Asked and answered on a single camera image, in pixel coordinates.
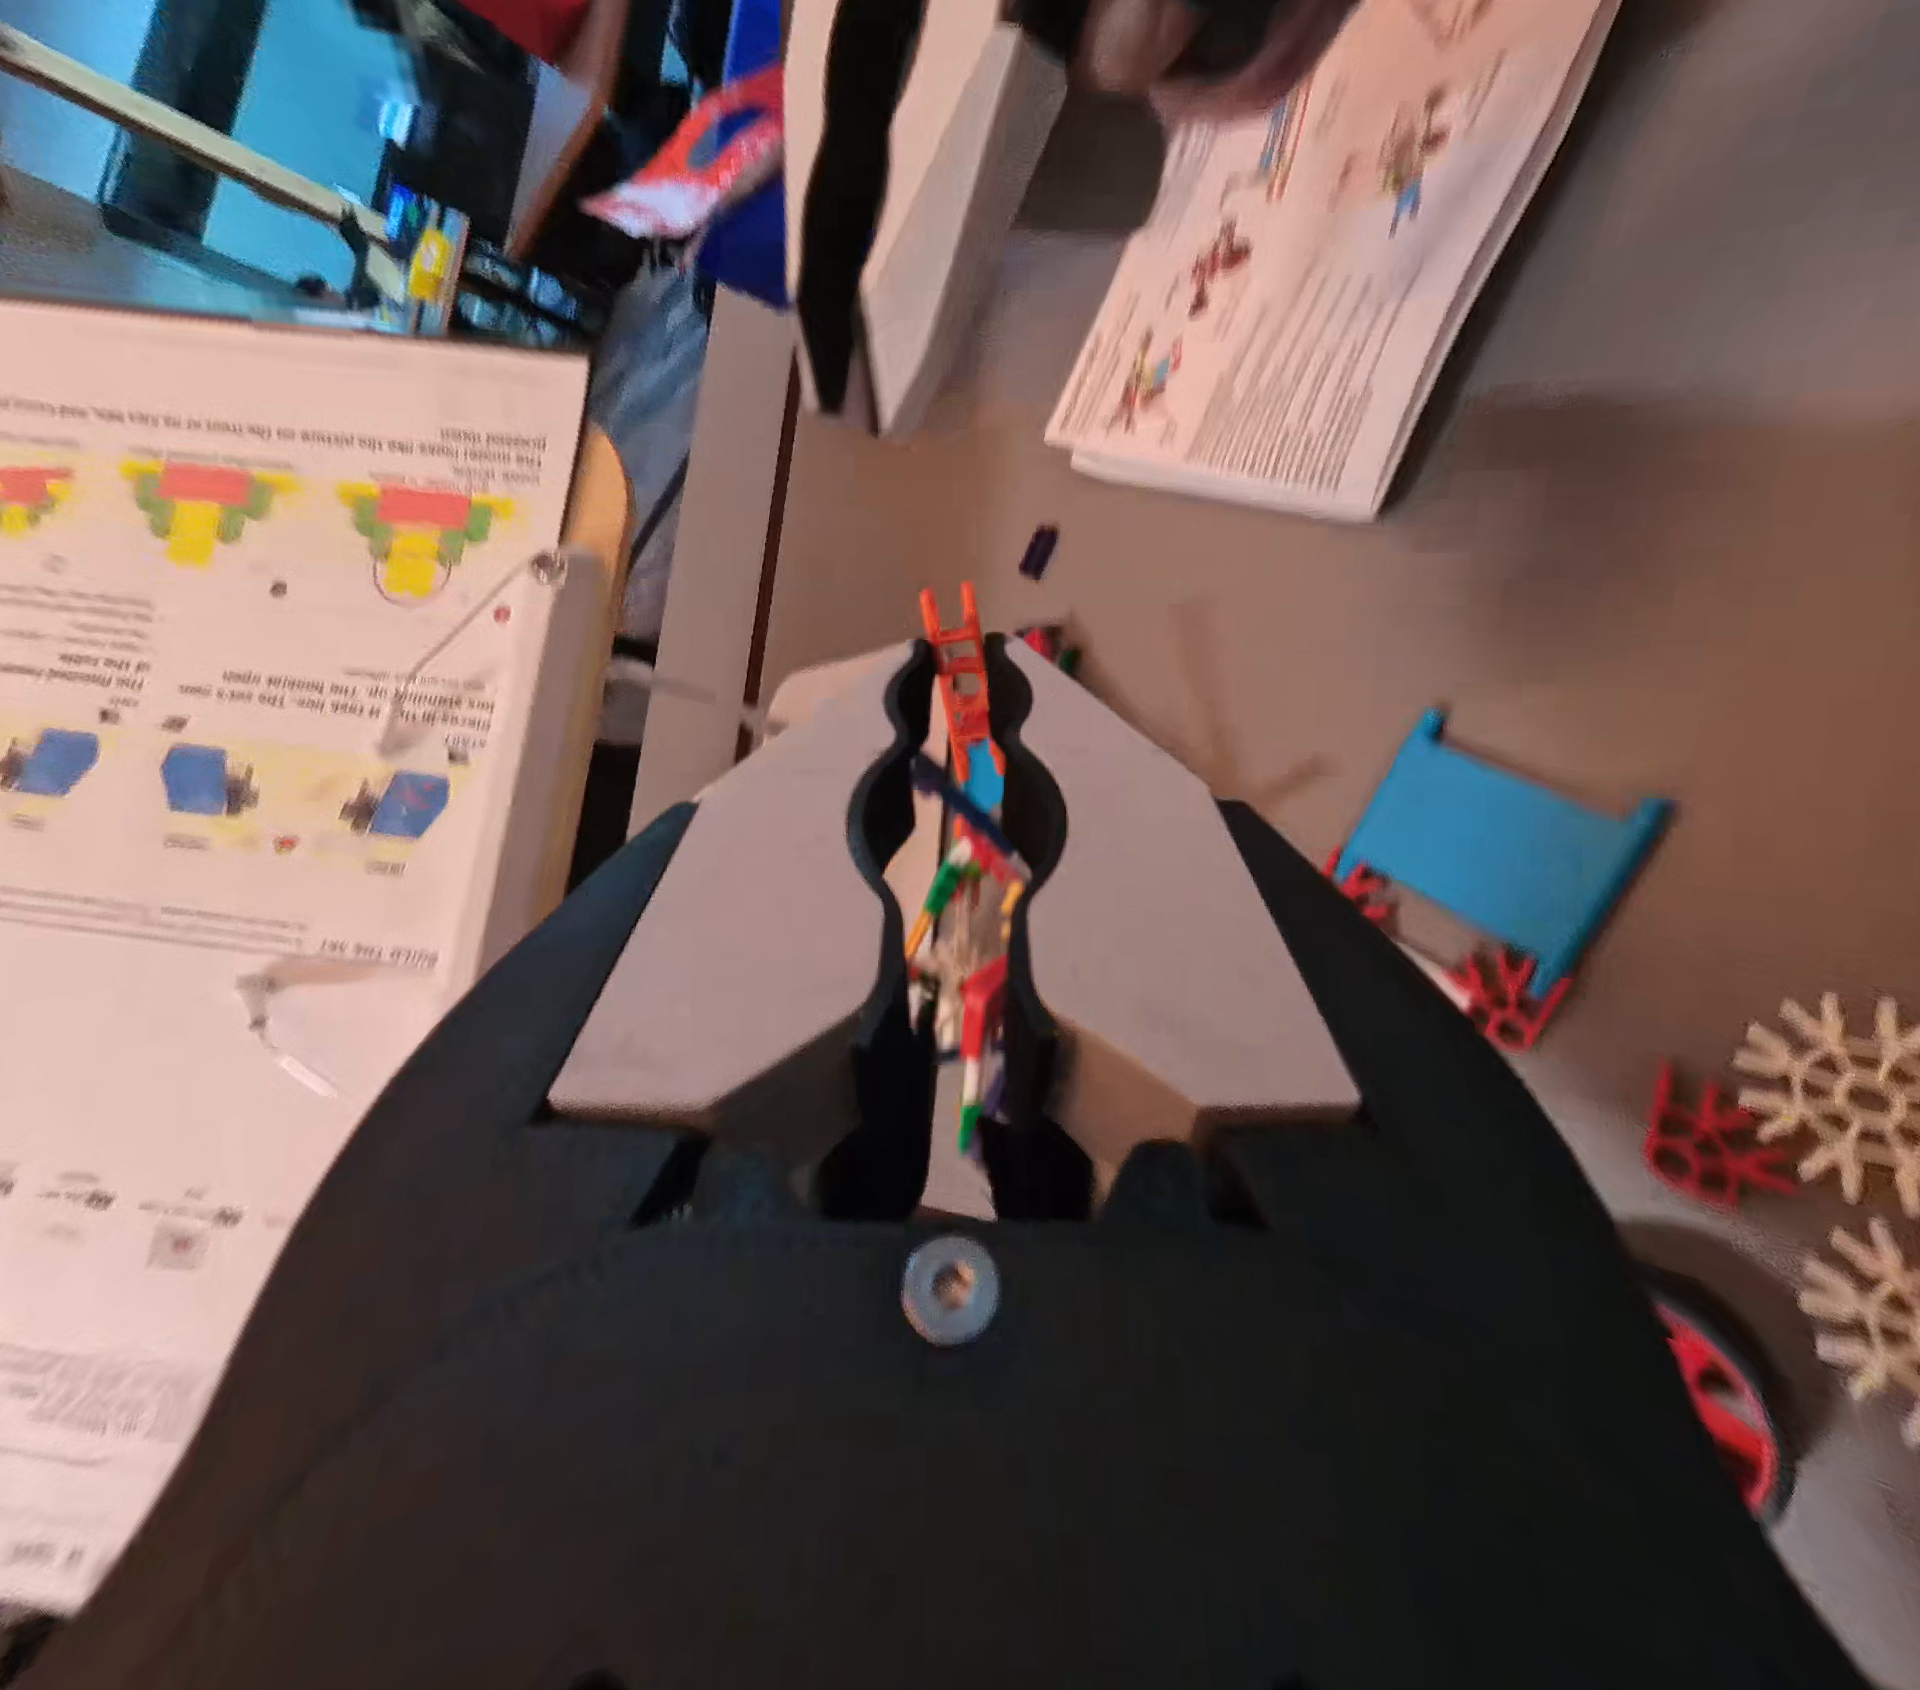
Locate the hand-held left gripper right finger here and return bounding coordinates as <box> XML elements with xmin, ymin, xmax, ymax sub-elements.
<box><xmin>985</xmin><ymin>635</ymin><xmax>1370</xmax><ymax>1220</ymax></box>

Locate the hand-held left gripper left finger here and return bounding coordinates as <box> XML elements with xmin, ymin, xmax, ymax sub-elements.
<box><xmin>547</xmin><ymin>635</ymin><xmax>937</xmax><ymax>1220</ymax></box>

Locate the blue toy panel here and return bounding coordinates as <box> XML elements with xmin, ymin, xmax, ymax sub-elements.
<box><xmin>1325</xmin><ymin>701</ymin><xmax>1674</xmax><ymax>992</ymax></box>

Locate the colourful toy packet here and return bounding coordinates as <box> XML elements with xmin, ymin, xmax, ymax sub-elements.
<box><xmin>583</xmin><ymin>66</ymin><xmax>792</xmax><ymax>237</ymax></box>

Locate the white document stand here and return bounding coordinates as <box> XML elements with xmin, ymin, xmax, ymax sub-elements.
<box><xmin>0</xmin><ymin>290</ymin><xmax>638</xmax><ymax>1619</ymax></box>

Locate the colourful toy windmill model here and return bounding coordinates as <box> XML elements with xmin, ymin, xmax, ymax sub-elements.
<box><xmin>895</xmin><ymin>579</ymin><xmax>1039</xmax><ymax>1154</ymax></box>

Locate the instruction booklet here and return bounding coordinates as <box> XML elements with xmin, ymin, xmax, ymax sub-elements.
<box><xmin>1039</xmin><ymin>0</ymin><xmax>1710</xmax><ymax>523</ymax></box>

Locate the printed instruction sheet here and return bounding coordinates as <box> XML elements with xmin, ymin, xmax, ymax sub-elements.
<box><xmin>0</xmin><ymin>292</ymin><xmax>590</xmax><ymax>1619</ymax></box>

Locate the white snowflake toy connector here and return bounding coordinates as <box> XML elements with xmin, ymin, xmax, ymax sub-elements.
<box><xmin>1795</xmin><ymin>1213</ymin><xmax>1920</xmax><ymax>1410</ymax></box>
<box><xmin>1728</xmin><ymin>984</ymin><xmax>1920</xmax><ymax>1220</ymax></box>

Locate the red toy wheel black tyre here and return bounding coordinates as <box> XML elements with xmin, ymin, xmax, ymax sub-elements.
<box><xmin>1615</xmin><ymin>1213</ymin><xmax>1795</xmax><ymax>1534</ymax></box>

